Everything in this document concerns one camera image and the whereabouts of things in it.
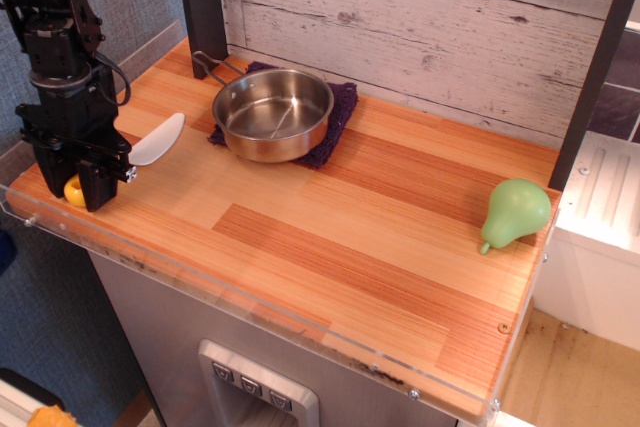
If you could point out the dark right shelf post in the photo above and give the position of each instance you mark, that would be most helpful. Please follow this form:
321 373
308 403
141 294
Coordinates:
604 54

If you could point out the yellow handled toy knife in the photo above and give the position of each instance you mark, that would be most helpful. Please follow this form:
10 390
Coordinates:
145 152

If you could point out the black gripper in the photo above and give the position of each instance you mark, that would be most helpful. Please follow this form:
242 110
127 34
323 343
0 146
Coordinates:
72 131

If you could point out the clear acrylic counter guard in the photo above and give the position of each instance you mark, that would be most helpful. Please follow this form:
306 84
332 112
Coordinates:
390 278

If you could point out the dark shelf post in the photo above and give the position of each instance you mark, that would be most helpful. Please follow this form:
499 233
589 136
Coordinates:
205 27
604 54

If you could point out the green toy pear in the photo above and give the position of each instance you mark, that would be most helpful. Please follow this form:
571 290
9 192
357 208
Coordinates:
517 208

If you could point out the purple knitted cloth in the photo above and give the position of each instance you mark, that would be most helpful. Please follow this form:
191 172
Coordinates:
345 101

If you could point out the stainless steel pan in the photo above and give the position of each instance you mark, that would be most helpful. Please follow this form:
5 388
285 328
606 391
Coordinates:
270 115

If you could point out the stainless steel toy fridge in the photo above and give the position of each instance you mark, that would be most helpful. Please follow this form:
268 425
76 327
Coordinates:
207 367

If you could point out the dark left shelf post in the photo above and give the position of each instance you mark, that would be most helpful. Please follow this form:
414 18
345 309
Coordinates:
205 27

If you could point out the white toy sink unit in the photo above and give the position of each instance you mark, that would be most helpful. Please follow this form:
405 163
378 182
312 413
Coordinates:
591 278

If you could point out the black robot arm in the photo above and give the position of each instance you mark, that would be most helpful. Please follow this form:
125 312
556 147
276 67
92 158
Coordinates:
60 37

